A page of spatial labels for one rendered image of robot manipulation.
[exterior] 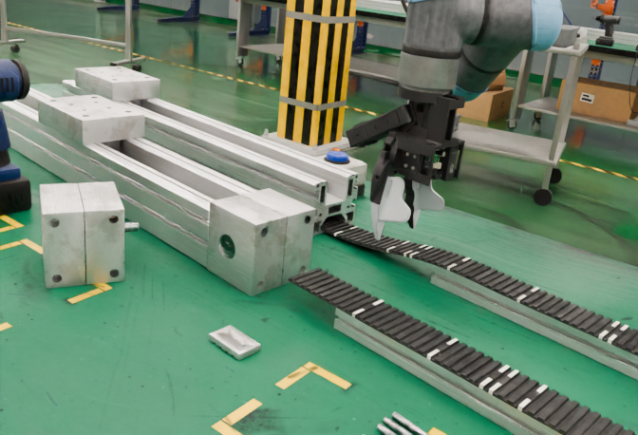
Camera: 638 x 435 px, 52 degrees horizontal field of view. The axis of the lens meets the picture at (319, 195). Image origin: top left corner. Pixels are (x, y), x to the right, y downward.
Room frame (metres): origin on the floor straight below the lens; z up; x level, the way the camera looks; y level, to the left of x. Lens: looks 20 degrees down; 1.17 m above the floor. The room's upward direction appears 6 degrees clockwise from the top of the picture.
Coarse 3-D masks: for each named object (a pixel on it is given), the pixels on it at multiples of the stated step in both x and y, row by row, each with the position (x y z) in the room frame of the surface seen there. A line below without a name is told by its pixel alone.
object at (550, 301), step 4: (548, 296) 0.72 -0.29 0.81; (552, 296) 0.72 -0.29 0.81; (540, 300) 0.71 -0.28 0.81; (544, 300) 0.71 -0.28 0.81; (548, 300) 0.71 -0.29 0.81; (552, 300) 0.71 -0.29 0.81; (556, 300) 0.71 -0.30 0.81; (560, 300) 0.71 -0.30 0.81; (536, 304) 0.70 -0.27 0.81; (540, 304) 0.70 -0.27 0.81; (544, 304) 0.70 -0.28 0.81; (548, 304) 0.70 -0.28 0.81; (552, 304) 0.70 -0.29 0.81; (556, 304) 0.71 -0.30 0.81; (532, 308) 0.69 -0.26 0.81; (536, 308) 0.69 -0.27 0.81; (540, 308) 0.69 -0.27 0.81; (544, 308) 0.69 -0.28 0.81; (548, 308) 0.69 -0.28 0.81; (552, 308) 0.70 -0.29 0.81; (544, 312) 0.68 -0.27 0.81
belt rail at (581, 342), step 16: (448, 272) 0.78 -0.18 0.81; (448, 288) 0.77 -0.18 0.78; (464, 288) 0.77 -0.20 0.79; (480, 288) 0.74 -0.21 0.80; (480, 304) 0.74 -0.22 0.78; (496, 304) 0.73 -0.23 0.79; (512, 304) 0.71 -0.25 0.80; (512, 320) 0.71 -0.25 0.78; (528, 320) 0.70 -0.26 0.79; (544, 320) 0.69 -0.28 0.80; (560, 336) 0.67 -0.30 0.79; (576, 336) 0.66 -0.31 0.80; (592, 336) 0.65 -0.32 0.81; (592, 352) 0.64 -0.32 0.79; (608, 352) 0.64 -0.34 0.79; (624, 352) 0.62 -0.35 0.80; (624, 368) 0.62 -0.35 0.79
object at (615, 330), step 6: (612, 324) 0.67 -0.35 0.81; (618, 324) 0.67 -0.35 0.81; (606, 330) 0.65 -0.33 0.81; (612, 330) 0.65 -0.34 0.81; (618, 330) 0.65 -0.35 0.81; (624, 330) 0.66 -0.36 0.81; (600, 336) 0.64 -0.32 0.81; (606, 336) 0.64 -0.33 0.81; (612, 336) 0.64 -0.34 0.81; (618, 336) 0.64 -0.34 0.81; (612, 342) 0.63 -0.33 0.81
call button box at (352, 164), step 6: (324, 156) 1.14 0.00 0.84; (330, 162) 1.10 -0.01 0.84; (336, 162) 1.10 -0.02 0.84; (342, 162) 1.10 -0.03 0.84; (348, 162) 1.11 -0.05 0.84; (354, 162) 1.12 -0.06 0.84; (360, 162) 1.12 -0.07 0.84; (348, 168) 1.09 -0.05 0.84; (354, 168) 1.10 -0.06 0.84; (360, 168) 1.11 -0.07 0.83; (366, 168) 1.12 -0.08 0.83; (360, 174) 1.11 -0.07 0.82; (360, 180) 1.11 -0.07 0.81; (360, 186) 1.11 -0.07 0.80; (360, 192) 1.11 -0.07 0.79
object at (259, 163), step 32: (64, 96) 1.44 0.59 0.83; (160, 128) 1.18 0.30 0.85; (192, 128) 1.15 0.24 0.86; (224, 128) 1.17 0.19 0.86; (192, 160) 1.13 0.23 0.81; (224, 160) 1.05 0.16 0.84; (256, 160) 1.00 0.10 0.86; (288, 160) 1.05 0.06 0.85; (320, 160) 1.03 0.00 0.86; (288, 192) 0.94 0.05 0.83; (320, 192) 0.92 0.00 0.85; (352, 192) 0.97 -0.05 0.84; (320, 224) 0.92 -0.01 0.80
